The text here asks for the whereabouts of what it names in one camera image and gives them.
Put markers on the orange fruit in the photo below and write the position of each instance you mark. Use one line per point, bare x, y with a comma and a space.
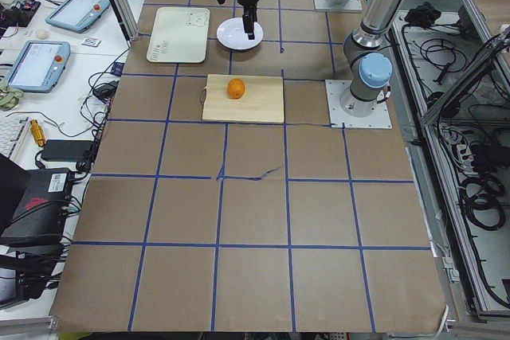
236, 88

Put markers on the cream bear tray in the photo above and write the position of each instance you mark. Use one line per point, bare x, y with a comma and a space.
179, 35

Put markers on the white round plate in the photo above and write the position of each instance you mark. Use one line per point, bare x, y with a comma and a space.
231, 34

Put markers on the bamboo cutting board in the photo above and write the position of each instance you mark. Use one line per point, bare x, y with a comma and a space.
262, 102

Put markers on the far blue teach pendant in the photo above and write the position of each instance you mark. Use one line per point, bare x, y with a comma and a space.
77, 15

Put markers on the blue teach pendant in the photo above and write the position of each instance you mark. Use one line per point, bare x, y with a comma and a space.
77, 15
39, 66

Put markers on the near blue teach pendant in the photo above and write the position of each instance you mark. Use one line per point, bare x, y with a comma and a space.
39, 66

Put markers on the black power brick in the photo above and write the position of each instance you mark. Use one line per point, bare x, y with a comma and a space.
59, 150

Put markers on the gold cylinder tool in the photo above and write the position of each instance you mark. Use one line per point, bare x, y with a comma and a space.
37, 133

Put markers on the white keyboard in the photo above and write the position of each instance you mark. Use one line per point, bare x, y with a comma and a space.
13, 132

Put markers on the black computer box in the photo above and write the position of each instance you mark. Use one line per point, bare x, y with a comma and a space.
34, 210

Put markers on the aluminium cable tray frame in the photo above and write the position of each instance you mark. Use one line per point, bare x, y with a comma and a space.
453, 57

